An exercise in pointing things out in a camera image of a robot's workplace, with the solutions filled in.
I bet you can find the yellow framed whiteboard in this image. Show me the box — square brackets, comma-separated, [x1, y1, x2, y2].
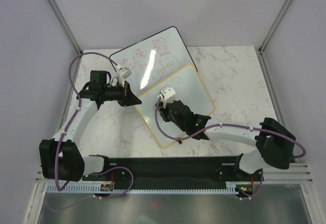
[136, 64, 215, 149]

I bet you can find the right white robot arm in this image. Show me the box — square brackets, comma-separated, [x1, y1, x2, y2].
[155, 100, 296, 180]

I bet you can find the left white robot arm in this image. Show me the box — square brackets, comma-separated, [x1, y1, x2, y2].
[39, 67, 142, 182]

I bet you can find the black framed whiteboard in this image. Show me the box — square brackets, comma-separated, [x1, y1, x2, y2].
[110, 26, 194, 96]

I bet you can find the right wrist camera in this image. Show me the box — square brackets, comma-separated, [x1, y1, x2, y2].
[157, 86, 176, 107]

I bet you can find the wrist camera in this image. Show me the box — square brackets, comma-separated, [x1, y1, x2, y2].
[116, 67, 132, 79]
[157, 86, 176, 107]

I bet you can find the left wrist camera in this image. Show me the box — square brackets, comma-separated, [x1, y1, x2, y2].
[116, 67, 132, 79]

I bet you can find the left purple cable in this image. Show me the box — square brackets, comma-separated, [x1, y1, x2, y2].
[47, 52, 134, 212]

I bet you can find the purple cable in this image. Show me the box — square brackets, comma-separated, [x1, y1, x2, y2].
[154, 96, 307, 158]
[47, 52, 134, 212]

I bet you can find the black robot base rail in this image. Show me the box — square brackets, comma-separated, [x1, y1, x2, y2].
[92, 156, 261, 188]

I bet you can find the white slotted cable duct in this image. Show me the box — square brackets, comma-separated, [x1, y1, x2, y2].
[60, 181, 239, 194]

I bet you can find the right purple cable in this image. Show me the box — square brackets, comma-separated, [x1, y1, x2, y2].
[154, 96, 307, 158]

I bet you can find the aluminium front rail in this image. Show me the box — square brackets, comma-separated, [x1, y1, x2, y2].
[263, 163, 313, 184]

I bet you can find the left aluminium frame post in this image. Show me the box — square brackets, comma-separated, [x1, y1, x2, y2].
[46, 0, 82, 54]

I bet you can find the aluminium frame post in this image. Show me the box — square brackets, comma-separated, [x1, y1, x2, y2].
[46, 0, 82, 54]
[257, 0, 306, 55]

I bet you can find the right aluminium frame post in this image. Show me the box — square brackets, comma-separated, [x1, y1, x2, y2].
[257, 0, 306, 55]

